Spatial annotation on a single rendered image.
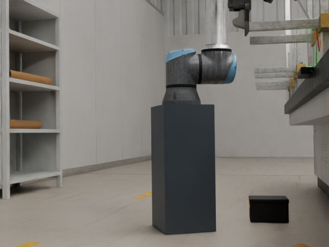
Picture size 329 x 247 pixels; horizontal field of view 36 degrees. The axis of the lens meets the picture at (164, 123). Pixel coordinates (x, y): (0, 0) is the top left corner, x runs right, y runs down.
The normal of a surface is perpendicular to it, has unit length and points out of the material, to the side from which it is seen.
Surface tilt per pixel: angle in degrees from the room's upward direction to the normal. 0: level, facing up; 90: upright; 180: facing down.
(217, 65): 93
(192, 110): 90
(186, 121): 90
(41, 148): 90
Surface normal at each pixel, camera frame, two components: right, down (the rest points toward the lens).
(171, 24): -0.25, -0.02
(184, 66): 0.06, -0.02
